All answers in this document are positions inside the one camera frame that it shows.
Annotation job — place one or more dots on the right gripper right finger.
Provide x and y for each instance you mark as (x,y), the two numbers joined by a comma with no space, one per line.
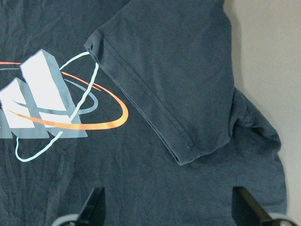
(246,211)

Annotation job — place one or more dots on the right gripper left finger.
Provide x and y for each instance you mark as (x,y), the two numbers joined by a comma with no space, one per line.
(93,211)

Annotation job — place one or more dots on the black printed t-shirt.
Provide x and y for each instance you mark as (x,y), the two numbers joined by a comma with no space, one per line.
(136,96)

